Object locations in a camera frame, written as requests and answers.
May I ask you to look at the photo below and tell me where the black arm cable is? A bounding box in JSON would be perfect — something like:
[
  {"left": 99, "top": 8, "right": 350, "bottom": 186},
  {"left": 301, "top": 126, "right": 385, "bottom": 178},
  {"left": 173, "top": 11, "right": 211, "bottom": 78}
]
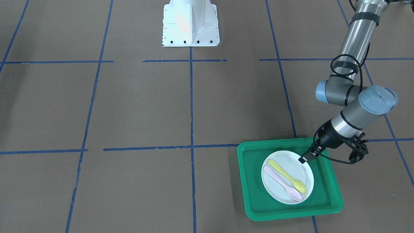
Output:
[{"left": 313, "top": 54, "right": 371, "bottom": 165}]

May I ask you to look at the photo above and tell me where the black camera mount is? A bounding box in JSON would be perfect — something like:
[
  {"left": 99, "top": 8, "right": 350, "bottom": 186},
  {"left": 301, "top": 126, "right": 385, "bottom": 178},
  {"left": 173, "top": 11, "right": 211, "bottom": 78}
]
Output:
[{"left": 344, "top": 132, "right": 368, "bottom": 164}]

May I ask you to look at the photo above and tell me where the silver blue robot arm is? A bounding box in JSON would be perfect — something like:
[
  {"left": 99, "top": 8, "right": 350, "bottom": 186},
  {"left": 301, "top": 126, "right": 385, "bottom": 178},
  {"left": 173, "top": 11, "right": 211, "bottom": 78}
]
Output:
[{"left": 298, "top": 0, "right": 398, "bottom": 165}]

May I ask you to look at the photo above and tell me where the pink plastic spoon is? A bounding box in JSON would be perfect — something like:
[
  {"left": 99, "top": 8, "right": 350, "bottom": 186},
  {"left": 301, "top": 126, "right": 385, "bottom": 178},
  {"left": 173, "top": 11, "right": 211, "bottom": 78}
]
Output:
[{"left": 263, "top": 165, "right": 302, "bottom": 202}]

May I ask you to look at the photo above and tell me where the green plastic tray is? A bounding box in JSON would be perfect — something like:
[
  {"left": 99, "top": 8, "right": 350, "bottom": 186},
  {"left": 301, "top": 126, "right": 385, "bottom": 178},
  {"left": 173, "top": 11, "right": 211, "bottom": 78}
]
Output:
[{"left": 237, "top": 138, "right": 343, "bottom": 221}]

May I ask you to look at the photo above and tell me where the white round plate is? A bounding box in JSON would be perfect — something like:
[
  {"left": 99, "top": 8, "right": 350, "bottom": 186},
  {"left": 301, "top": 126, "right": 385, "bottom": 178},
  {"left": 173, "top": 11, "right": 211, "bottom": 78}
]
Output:
[{"left": 261, "top": 150, "right": 315, "bottom": 205}]

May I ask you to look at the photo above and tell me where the white pedestal column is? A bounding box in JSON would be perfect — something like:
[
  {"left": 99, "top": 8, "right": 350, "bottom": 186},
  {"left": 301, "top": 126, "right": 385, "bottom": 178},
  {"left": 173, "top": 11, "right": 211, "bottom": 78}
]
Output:
[{"left": 162, "top": 0, "right": 220, "bottom": 47}]

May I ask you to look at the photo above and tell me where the yellow plastic spoon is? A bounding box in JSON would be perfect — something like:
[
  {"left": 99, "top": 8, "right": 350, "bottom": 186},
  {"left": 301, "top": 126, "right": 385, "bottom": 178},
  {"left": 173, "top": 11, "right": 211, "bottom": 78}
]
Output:
[{"left": 268, "top": 159, "right": 307, "bottom": 194}]

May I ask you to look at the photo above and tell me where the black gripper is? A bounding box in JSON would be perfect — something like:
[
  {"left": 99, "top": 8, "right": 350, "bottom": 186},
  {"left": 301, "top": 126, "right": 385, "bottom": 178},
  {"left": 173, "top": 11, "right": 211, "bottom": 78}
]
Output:
[{"left": 298, "top": 124, "right": 346, "bottom": 164}]

